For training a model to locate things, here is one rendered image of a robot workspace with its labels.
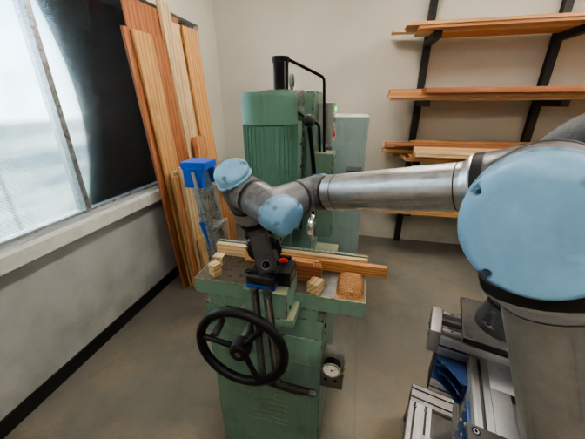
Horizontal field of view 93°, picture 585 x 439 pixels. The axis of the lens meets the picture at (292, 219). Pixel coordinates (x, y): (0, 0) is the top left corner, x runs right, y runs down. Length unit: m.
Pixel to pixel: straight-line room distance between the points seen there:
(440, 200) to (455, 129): 2.84
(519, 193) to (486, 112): 3.08
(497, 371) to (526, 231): 0.88
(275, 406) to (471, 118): 2.93
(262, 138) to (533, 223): 0.71
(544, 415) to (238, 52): 3.38
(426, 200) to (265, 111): 0.54
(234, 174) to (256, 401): 1.06
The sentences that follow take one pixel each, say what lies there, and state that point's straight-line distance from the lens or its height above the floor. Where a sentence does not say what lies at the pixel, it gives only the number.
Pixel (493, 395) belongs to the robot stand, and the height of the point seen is 0.73.
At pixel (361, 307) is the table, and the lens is 0.94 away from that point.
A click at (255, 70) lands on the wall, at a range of 3.37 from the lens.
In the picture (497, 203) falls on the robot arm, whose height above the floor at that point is 1.40.
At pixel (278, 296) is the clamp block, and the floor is 0.95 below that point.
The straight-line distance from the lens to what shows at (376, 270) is 1.04.
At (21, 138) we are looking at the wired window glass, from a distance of 1.95.
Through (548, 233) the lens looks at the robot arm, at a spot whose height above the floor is 1.38.
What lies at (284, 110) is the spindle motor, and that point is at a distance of 0.87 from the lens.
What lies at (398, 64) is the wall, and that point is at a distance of 3.19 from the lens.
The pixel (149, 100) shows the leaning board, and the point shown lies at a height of 1.50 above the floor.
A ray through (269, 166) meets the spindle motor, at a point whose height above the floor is 1.29.
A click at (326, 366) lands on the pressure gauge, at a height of 0.67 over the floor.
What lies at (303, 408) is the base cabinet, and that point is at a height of 0.34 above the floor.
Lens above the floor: 1.47
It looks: 23 degrees down
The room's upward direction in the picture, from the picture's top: straight up
